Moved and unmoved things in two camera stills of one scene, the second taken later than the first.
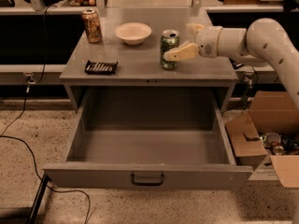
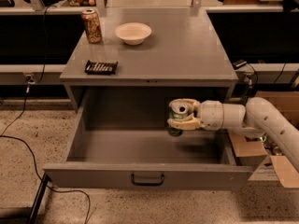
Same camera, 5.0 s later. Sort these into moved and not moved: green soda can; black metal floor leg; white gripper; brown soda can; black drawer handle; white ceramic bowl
Moved: green soda can; white gripper
Not moved: black drawer handle; brown soda can; black metal floor leg; white ceramic bowl
